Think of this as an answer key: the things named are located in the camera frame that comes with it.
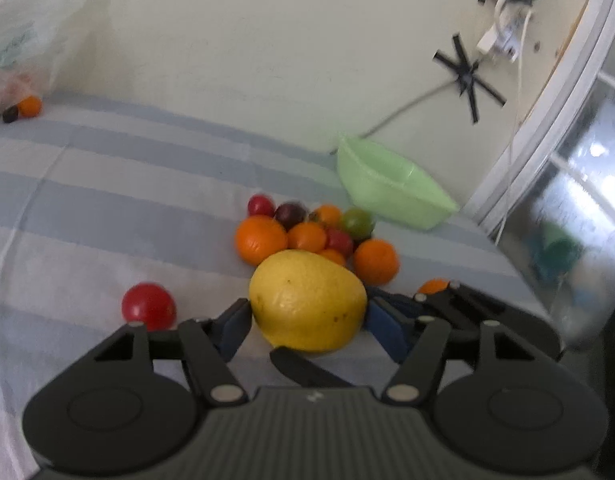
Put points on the black tape cross lower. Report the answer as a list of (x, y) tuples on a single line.
[(466, 78)]

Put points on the light green plastic basket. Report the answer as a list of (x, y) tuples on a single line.
[(391, 185)]

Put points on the large yellow lemon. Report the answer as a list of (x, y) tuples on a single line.
[(306, 303)]

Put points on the white window frame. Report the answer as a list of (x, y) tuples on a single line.
[(550, 118)]

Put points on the small orange front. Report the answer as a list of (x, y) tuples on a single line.
[(334, 256)]

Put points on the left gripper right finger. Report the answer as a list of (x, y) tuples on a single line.
[(418, 345)]

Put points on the small red fruit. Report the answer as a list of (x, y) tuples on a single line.
[(261, 205)]

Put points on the small orange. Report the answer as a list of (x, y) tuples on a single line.
[(30, 107), (334, 256), (327, 215), (307, 236)]

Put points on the small orange by bag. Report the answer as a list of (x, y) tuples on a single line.
[(30, 107)]

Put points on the large orange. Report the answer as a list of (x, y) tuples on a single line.
[(259, 237), (376, 262)]

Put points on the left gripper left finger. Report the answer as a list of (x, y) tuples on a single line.
[(208, 345)]

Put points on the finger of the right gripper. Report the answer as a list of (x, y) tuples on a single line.
[(453, 305), (303, 372)]

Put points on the green lime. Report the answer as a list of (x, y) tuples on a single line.
[(358, 223)]

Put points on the small orange back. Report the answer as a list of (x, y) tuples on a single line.
[(327, 215)]

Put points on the small dark object by bag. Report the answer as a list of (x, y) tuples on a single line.
[(11, 114)]

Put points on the clear plastic bag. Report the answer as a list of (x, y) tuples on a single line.
[(37, 39)]

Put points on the blue white striped bedsheet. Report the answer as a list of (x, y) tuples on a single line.
[(97, 196)]

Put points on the dark purple plum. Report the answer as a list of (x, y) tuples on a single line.
[(290, 214)]

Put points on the green object behind glass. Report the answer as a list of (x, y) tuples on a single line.
[(554, 252)]

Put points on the red tomato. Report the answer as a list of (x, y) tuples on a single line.
[(151, 304)]

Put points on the white power adapter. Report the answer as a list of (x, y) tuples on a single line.
[(505, 44)]

